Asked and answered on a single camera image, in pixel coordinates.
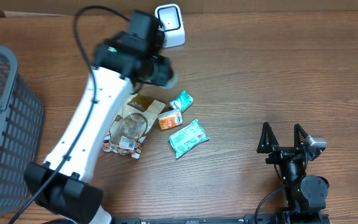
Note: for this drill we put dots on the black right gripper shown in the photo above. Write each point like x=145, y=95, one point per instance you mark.
x=279, y=152

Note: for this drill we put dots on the green wet wipes pack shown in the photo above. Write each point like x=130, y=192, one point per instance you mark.
x=187, y=138

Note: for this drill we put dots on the grey plastic mesh basket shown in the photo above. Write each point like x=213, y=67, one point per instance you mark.
x=21, y=121

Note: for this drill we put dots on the brown snack packet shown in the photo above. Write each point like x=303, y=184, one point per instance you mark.
x=131, y=125

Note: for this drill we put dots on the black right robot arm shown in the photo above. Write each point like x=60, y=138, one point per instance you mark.
x=305, y=194

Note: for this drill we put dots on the orange Kleenex tissue pack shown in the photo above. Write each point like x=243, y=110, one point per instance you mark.
x=170, y=119

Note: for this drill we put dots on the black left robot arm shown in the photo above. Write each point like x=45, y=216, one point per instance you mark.
x=121, y=65

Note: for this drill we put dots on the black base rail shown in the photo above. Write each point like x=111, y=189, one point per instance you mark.
x=246, y=219

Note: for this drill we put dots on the small teal tissue pack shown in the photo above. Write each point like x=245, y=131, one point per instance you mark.
x=182, y=102

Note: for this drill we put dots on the white barcode scanner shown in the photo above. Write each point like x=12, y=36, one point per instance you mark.
x=173, y=26

